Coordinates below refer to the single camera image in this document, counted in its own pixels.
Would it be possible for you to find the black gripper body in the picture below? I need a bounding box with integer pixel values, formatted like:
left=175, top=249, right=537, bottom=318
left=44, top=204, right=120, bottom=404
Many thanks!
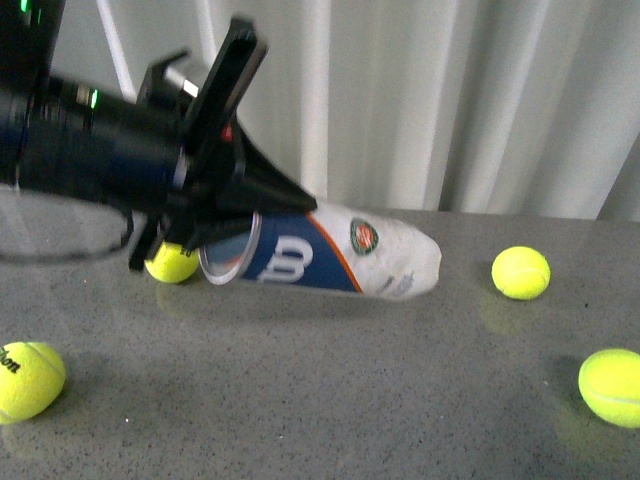
left=129, top=17, right=267, bottom=271

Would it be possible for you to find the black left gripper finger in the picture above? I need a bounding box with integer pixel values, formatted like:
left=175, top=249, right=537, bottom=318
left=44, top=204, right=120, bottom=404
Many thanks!
left=185, top=124, right=317, bottom=249

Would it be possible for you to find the blue white tennis ball can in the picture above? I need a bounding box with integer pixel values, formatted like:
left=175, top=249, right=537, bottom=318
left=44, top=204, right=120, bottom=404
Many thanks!
left=199, top=202, right=442, bottom=301

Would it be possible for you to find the Head Team yellow tennis ball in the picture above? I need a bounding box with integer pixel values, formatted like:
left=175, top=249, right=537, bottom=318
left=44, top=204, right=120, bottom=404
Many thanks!
left=144, top=242, right=199, bottom=284

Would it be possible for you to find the plain yellow tennis ball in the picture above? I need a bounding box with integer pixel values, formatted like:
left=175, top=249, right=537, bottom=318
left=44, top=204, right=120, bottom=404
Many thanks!
left=491, top=246, right=551, bottom=300

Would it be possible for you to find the Wilson yellow tennis ball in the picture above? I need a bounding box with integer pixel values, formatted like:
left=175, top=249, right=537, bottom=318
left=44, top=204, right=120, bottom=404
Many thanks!
left=1, top=342, right=66, bottom=425

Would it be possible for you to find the Roland Garros yellow tennis ball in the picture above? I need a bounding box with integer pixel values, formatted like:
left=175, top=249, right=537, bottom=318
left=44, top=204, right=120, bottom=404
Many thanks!
left=578, top=348, right=639, bottom=429

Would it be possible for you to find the white pleated curtain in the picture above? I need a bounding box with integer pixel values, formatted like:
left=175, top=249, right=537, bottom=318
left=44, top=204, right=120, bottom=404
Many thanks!
left=54, top=1, right=639, bottom=221

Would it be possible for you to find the black cable loop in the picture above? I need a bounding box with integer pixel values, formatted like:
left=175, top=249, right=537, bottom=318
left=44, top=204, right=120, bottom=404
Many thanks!
left=0, top=209, right=135, bottom=265

